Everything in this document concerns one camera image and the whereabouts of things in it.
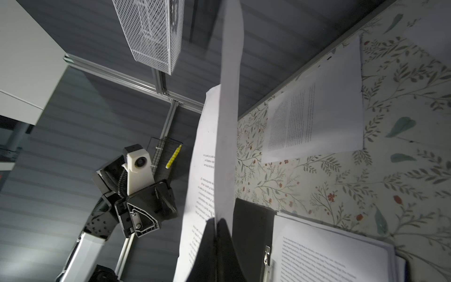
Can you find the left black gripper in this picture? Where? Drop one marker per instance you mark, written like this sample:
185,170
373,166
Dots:
144,212

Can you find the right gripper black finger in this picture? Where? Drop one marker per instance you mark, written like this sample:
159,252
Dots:
227,266

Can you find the red folder black inside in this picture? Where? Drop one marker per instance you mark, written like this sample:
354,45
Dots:
252,238

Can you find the printed paper sheet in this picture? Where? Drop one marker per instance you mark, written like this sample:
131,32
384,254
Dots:
322,113
210,192
306,251

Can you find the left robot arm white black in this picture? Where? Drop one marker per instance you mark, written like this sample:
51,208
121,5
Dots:
81,264

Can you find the yellow green marker pen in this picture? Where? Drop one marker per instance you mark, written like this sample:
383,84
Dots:
173,157

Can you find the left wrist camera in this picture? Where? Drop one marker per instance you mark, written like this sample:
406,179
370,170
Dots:
138,165

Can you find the white wire mesh basket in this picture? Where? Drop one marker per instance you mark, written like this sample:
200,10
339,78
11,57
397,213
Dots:
153,30

